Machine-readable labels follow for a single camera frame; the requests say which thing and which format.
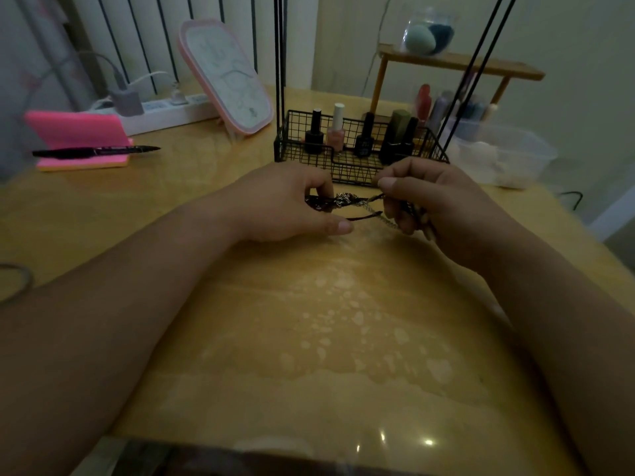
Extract person's right hand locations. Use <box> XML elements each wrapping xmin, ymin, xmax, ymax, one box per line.
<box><xmin>371</xmin><ymin>157</ymin><xmax>522</xmax><ymax>273</ymax></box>

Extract person's left hand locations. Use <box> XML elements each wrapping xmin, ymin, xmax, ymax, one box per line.
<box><xmin>218</xmin><ymin>162</ymin><xmax>354</xmax><ymax>244</ymax></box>

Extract black lace choker with chain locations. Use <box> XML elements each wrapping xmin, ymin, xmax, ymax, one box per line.
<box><xmin>304</xmin><ymin>191</ymin><xmax>427</xmax><ymax>231</ymax></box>

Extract person's left forearm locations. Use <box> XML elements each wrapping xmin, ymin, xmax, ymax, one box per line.
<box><xmin>0</xmin><ymin>189</ymin><xmax>249</xmax><ymax>476</ymax></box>

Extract person's right forearm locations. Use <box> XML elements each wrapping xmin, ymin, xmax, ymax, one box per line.
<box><xmin>474</xmin><ymin>228</ymin><xmax>635</xmax><ymax>476</ymax></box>

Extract black nail polish bottle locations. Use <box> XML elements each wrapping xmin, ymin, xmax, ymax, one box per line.
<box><xmin>397</xmin><ymin>117</ymin><xmax>420</xmax><ymax>159</ymax></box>
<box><xmin>304</xmin><ymin>109</ymin><xmax>325</xmax><ymax>155</ymax></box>
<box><xmin>353</xmin><ymin>112</ymin><xmax>376</xmax><ymax>158</ymax></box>

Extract olive green nail polish bottle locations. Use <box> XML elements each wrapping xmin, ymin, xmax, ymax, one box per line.
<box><xmin>379</xmin><ymin>109</ymin><xmax>411</xmax><ymax>164</ymax></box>

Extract pink nail polish bottle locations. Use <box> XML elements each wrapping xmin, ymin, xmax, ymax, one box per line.
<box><xmin>327</xmin><ymin>103</ymin><xmax>346</xmax><ymax>153</ymax></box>

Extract red cosmetic bottle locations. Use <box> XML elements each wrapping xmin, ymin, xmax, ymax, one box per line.
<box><xmin>416</xmin><ymin>84</ymin><xmax>432</xmax><ymax>123</ymax></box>

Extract row of cosmetic tubes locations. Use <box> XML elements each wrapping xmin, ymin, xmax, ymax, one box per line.
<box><xmin>428</xmin><ymin>90</ymin><xmax>499</xmax><ymax>135</ymax></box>

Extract clear plastic box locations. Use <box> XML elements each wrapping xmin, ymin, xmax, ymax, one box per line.
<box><xmin>439</xmin><ymin>116</ymin><xmax>559</xmax><ymax>190</ymax></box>

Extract wooden shelf rack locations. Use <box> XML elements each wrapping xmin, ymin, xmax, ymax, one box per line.
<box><xmin>361</xmin><ymin>43</ymin><xmax>545</xmax><ymax>125</ymax></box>

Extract black metal rods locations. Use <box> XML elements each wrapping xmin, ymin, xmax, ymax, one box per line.
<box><xmin>273</xmin><ymin>0</ymin><xmax>288</xmax><ymax>128</ymax></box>
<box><xmin>436</xmin><ymin>0</ymin><xmax>520</xmax><ymax>151</ymax></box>

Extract clear jar with makeup sponges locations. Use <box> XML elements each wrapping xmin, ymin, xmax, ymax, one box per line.
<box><xmin>401</xmin><ymin>10</ymin><xmax>456</xmax><ymax>57</ymax></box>

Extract pink framed mirror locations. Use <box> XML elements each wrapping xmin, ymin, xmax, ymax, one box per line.
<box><xmin>177</xmin><ymin>19</ymin><xmax>275</xmax><ymax>136</ymax></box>

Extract white power strip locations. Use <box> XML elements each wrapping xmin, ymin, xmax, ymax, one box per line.
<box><xmin>88</xmin><ymin>94</ymin><xmax>221</xmax><ymax>137</ymax></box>

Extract grey plug adapter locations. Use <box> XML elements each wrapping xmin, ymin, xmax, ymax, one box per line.
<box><xmin>109</xmin><ymin>88</ymin><xmax>145</xmax><ymax>117</ymax></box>

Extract black pen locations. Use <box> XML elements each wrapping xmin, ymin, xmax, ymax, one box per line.
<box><xmin>32</xmin><ymin>145</ymin><xmax>161</xmax><ymax>159</ymax></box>

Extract white radiator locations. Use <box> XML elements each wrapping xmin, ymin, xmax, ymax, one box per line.
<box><xmin>69</xmin><ymin>0</ymin><xmax>318</xmax><ymax>95</ymax></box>

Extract pink sticky note pad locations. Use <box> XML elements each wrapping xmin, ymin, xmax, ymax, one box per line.
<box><xmin>25</xmin><ymin>110</ymin><xmax>135</xmax><ymax>172</ymax></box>

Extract black wire basket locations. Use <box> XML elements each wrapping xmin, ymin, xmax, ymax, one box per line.
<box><xmin>273</xmin><ymin>110</ymin><xmax>450</xmax><ymax>188</ymax></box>

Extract black cable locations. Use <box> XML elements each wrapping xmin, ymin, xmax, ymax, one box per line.
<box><xmin>555</xmin><ymin>191</ymin><xmax>584</xmax><ymax>213</ymax></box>

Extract grey hair tie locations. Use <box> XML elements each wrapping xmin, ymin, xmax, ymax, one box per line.
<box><xmin>0</xmin><ymin>263</ymin><xmax>34</xmax><ymax>308</ymax></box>

